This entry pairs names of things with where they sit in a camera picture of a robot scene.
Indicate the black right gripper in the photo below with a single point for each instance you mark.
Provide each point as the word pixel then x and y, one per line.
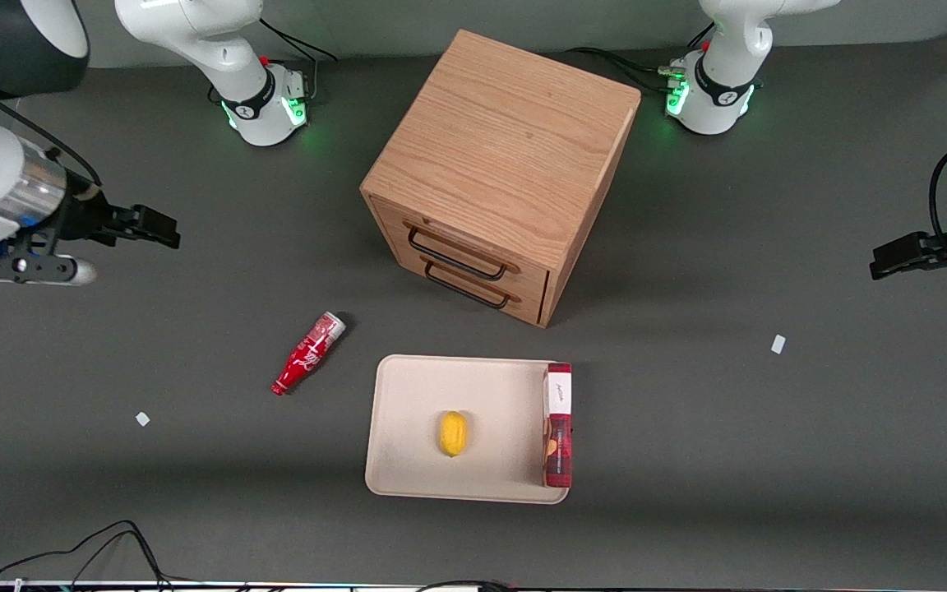
pixel 85 215

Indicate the red coke bottle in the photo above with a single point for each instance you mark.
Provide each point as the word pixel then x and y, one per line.
pixel 309 353

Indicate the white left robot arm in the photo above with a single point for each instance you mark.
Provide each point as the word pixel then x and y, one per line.
pixel 720 90

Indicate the beige plastic tray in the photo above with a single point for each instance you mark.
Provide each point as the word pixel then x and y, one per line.
pixel 498 444

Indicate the yellow lemon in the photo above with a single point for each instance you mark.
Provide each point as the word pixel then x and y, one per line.
pixel 453 433

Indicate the wooden drawer cabinet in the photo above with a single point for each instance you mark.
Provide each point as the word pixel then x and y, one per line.
pixel 506 140

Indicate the red snack box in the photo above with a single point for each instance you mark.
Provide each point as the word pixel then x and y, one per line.
pixel 557 427

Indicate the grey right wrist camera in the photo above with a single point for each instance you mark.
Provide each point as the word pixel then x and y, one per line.
pixel 30 269

